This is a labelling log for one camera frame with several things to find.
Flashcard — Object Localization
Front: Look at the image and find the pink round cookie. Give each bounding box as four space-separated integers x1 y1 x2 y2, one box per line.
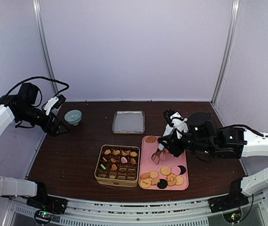
121 157 127 164
171 166 181 176

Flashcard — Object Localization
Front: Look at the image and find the light blue ceramic bowl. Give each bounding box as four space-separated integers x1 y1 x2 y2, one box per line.
64 110 82 126

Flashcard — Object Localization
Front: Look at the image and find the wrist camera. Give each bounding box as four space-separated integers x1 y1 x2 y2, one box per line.
163 109 189 139
42 95 66 115

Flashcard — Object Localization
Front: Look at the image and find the black sandwich cookie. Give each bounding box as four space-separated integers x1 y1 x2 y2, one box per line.
178 165 186 175
157 179 168 189

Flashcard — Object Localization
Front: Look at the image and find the black sandwich cookie right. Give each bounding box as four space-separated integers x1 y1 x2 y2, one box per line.
178 165 186 175

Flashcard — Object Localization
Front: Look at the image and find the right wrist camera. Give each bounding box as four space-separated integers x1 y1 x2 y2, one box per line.
163 109 189 139

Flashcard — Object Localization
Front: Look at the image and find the pink plastic tray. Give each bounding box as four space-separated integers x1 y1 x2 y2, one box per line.
139 136 189 191

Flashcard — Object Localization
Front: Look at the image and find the gold cookie tin box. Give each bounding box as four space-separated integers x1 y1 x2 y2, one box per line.
95 145 141 187

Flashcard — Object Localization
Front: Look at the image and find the silver tin lid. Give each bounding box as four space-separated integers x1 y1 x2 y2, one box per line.
112 111 145 134

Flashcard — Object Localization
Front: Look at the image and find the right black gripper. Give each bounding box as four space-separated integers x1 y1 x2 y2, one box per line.
158 129 214 158

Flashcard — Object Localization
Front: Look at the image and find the black sandwich cookie bottom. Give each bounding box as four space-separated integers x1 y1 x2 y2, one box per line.
157 179 168 189

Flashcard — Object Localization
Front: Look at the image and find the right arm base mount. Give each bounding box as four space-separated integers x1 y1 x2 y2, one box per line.
208 195 249 213

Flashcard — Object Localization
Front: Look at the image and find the clock face round cookie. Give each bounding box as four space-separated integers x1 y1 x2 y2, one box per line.
140 178 151 189

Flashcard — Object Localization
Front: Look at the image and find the metal tongs white handle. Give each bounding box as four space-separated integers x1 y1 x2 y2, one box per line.
151 124 173 165

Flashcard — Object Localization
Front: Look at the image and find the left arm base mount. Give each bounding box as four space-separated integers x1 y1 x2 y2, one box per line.
26 196 68 214

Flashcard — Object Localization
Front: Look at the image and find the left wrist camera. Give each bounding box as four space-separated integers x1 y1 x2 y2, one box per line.
42 95 66 115

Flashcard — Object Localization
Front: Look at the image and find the swirl butter cookie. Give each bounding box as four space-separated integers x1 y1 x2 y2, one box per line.
166 173 176 182

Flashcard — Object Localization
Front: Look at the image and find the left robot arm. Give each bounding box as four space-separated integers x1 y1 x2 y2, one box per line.
0 82 69 209

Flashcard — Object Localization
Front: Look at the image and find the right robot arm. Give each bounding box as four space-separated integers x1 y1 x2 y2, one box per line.
158 109 268 208

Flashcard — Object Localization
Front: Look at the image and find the right aluminium frame post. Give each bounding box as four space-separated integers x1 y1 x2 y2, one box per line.
211 0 240 107

